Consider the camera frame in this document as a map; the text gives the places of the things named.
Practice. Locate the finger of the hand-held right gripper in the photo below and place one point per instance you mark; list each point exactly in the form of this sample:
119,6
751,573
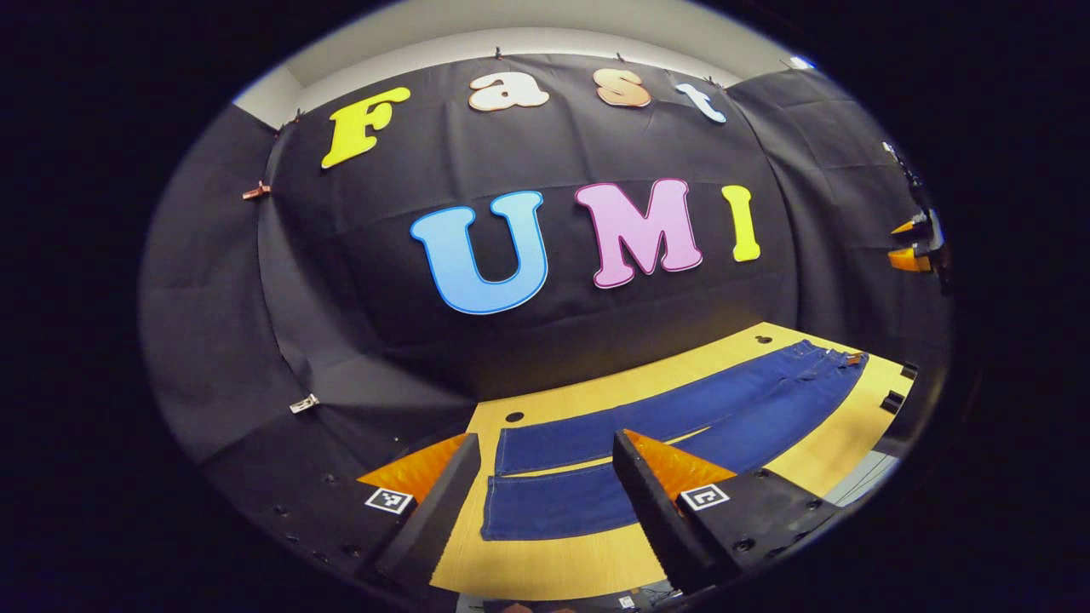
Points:
906,227
908,260

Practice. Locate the black table clamp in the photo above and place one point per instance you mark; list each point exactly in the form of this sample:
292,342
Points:
892,402
909,371

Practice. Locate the copper cloth clip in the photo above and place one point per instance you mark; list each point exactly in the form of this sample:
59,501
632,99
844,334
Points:
255,191

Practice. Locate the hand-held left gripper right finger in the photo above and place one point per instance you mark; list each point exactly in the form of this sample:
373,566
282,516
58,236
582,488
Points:
647,519

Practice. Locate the blue jeans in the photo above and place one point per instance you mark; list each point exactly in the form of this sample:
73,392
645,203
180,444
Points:
664,417

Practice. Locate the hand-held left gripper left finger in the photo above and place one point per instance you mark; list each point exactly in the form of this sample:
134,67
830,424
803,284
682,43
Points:
443,519

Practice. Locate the silver cloth clip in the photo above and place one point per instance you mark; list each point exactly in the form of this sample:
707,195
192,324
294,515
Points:
304,403

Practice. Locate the small ceiling light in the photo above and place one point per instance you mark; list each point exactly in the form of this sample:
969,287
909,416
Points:
800,62

